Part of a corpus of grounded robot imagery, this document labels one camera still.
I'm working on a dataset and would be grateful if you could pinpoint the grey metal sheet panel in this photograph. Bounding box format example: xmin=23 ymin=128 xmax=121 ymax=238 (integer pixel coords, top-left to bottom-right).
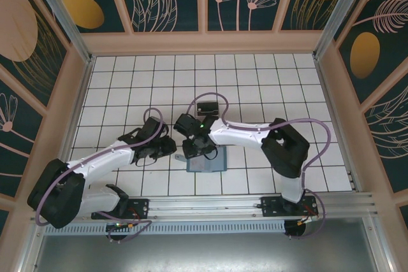
xmin=18 ymin=217 xmax=395 ymax=272

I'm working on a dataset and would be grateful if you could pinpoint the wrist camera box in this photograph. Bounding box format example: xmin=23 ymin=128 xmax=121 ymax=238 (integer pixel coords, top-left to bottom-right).
xmin=173 ymin=113 xmax=201 ymax=138
xmin=140 ymin=116 xmax=166 ymax=141

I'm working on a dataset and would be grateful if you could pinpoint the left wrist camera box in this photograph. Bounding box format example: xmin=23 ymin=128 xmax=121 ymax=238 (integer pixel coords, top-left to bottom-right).
xmin=140 ymin=116 xmax=166 ymax=141

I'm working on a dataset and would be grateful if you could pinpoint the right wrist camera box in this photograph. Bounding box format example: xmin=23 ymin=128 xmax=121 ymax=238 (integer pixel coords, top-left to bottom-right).
xmin=173 ymin=113 xmax=201 ymax=138

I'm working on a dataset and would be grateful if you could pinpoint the clear acrylic card stand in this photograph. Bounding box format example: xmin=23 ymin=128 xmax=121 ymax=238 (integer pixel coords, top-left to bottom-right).
xmin=196 ymin=101 xmax=221 ymax=120

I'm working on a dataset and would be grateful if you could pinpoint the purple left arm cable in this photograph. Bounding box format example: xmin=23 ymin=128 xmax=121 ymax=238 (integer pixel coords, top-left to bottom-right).
xmin=35 ymin=107 xmax=170 ymax=244

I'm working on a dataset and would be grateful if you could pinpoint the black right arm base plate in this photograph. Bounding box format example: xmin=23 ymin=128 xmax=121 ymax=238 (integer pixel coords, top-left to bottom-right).
xmin=260 ymin=196 xmax=319 ymax=218

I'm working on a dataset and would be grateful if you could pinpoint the aluminium mounting rail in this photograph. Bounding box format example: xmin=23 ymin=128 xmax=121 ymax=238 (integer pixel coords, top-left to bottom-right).
xmin=30 ymin=191 xmax=379 ymax=222

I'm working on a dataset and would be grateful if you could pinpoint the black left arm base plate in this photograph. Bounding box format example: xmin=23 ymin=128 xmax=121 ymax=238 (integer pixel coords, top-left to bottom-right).
xmin=91 ymin=198 xmax=150 ymax=220

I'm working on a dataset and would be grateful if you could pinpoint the aluminium frame post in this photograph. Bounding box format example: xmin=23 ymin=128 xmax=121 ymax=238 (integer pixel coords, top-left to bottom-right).
xmin=312 ymin=0 xmax=382 ymax=61
xmin=25 ymin=0 xmax=96 ymax=64

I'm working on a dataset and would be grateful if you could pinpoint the perforated grey cable duct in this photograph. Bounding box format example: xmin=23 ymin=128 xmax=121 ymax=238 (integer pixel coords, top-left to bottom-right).
xmin=43 ymin=220 xmax=287 ymax=235

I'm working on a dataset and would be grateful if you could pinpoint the teal leather card holder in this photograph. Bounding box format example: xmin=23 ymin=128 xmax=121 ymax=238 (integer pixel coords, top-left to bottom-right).
xmin=174 ymin=145 xmax=229 ymax=175

